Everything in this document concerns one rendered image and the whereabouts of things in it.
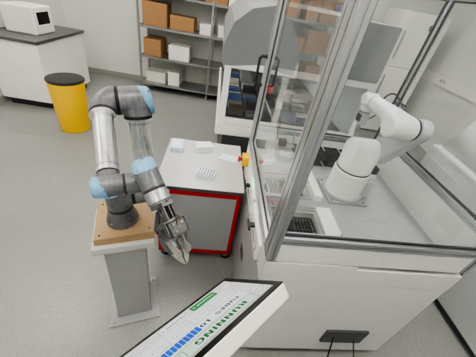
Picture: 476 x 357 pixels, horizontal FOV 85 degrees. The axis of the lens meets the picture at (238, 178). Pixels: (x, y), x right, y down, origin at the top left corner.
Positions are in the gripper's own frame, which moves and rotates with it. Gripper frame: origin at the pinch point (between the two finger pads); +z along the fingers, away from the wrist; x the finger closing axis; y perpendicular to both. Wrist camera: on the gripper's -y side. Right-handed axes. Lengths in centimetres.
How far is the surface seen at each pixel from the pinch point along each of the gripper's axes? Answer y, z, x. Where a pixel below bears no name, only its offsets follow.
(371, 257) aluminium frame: 20, 36, 66
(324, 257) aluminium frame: 10, 28, 51
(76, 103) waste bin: -247, -186, 50
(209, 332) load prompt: 20.4, 14.6, -9.2
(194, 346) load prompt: 20.9, 14.6, -13.8
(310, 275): -1, 35, 50
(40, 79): -301, -254, 35
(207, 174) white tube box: -64, -29, 63
